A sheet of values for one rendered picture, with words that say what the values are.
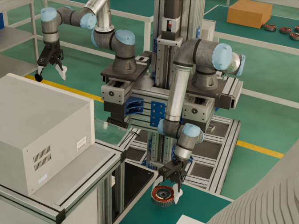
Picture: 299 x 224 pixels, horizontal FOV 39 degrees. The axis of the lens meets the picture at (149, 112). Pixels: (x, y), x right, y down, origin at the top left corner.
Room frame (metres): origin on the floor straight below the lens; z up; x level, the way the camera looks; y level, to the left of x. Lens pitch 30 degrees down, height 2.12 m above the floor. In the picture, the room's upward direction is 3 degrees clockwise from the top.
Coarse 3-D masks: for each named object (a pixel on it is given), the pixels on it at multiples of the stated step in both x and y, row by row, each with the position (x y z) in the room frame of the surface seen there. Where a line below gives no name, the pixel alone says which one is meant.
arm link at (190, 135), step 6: (186, 126) 1.59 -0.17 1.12; (192, 126) 1.58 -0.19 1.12; (186, 132) 1.57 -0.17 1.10; (192, 132) 1.57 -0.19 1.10; (198, 132) 1.58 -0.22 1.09; (180, 138) 1.57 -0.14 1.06; (186, 138) 1.56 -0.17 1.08; (192, 138) 1.56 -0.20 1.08; (198, 138) 1.60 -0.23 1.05; (180, 144) 1.55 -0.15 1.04; (186, 144) 1.54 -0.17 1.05; (192, 144) 1.55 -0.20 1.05; (192, 150) 1.56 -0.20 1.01
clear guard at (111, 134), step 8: (96, 120) 1.68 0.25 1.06; (96, 128) 1.61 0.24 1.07; (104, 128) 1.62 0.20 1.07; (112, 128) 1.62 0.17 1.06; (120, 128) 1.63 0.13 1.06; (96, 136) 1.55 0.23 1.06; (104, 136) 1.55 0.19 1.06; (112, 136) 1.56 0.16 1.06; (120, 136) 1.56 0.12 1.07; (128, 136) 1.56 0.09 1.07; (112, 144) 1.49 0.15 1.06; (120, 144) 1.50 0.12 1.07
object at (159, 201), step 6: (156, 186) 1.50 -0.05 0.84; (162, 186) 1.50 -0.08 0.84; (168, 186) 1.50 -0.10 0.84; (156, 192) 1.46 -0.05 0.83; (162, 192) 1.47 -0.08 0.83; (168, 192) 1.48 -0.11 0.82; (156, 198) 1.42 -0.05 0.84; (162, 198) 1.42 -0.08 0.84; (168, 198) 1.42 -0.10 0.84; (156, 204) 1.41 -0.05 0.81; (162, 204) 1.41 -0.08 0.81; (168, 204) 1.41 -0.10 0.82
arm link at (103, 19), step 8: (104, 8) 2.34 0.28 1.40; (96, 16) 2.37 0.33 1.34; (104, 16) 2.34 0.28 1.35; (104, 24) 2.35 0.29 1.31; (112, 24) 2.41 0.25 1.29; (96, 32) 2.36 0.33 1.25; (104, 32) 2.33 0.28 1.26; (112, 32) 2.36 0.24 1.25; (96, 40) 2.36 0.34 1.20; (104, 40) 2.34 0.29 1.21; (104, 48) 2.36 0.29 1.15
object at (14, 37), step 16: (0, 0) 4.05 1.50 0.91; (16, 0) 4.08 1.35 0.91; (32, 0) 4.13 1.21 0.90; (0, 16) 4.25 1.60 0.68; (32, 16) 4.12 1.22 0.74; (0, 32) 4.14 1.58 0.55; (16, 32) 4.16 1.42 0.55; (32, 32) 4.13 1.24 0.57; (0, 48) 3.72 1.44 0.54; (0, 64) 4.13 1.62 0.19; (16, 64) 4.15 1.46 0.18; (32, 64) 4.17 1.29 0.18
